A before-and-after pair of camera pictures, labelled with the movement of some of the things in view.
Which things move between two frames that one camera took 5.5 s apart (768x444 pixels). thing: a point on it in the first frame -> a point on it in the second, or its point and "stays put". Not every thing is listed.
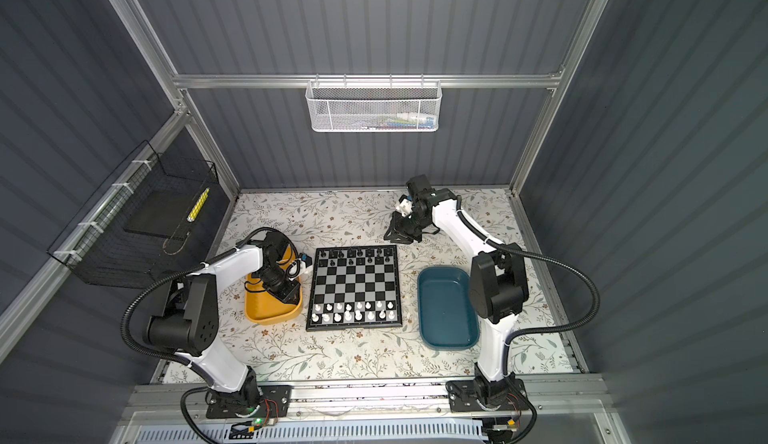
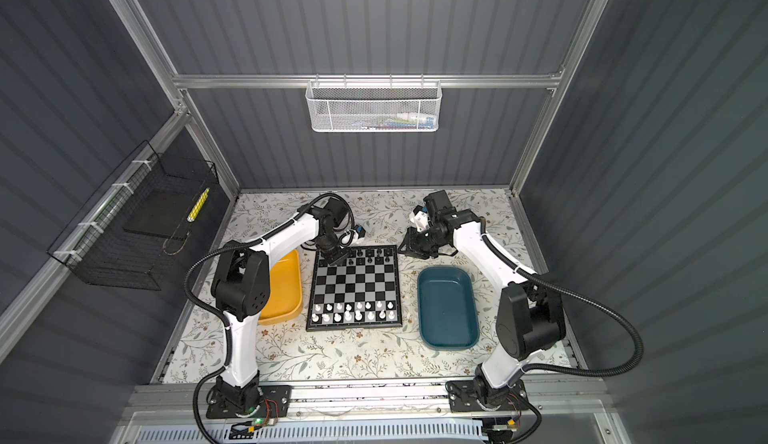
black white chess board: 355,287 stays put
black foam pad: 164,213 stays put
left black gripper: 289,293 -> 333,259
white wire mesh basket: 373,105 stays put
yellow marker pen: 192,216 stays put
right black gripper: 397,233 -> 412,245
